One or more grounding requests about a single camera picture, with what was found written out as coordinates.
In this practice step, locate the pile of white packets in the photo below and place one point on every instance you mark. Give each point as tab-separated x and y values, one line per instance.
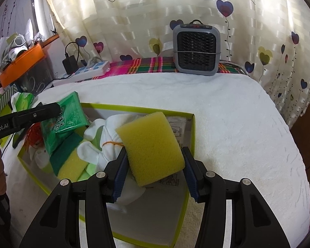
15	44

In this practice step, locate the window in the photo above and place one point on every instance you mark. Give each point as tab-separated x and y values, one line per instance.
45	10

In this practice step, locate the plain yellow sponge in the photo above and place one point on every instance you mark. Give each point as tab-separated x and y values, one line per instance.
149	147

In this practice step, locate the green plastic packet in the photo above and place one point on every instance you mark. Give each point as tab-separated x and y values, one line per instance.
67	116

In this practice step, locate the green tissue packet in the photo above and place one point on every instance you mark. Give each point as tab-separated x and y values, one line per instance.
24	102

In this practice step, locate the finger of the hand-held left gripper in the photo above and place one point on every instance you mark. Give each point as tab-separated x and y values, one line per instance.
36	115

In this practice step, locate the yellow sponge with green scourer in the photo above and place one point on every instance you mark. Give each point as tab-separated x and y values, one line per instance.
72	162

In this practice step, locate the orange tray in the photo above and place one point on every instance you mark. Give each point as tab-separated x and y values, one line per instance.
20	66

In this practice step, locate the plaid cloth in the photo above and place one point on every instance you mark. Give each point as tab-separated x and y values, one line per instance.
144	66

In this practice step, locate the lime green cardboard box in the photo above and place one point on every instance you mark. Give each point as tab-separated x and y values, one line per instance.
144	219

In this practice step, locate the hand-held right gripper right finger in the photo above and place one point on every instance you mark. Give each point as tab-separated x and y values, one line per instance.
192	178

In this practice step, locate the cream curtain with hearts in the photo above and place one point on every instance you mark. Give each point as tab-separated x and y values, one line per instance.
144	13

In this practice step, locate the grey fan heater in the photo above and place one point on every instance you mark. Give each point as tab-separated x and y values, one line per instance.
196	49

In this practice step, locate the white cloth bundle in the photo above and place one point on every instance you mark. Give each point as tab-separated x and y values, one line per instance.
111	134

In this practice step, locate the black charger adapter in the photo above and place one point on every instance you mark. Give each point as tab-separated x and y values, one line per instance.
69	64

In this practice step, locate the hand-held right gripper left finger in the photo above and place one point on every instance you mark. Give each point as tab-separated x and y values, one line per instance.
120	175

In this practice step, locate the striped green box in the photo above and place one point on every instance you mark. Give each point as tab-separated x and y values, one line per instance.
0	108

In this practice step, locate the white power strip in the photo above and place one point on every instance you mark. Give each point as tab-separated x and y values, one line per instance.
90	71

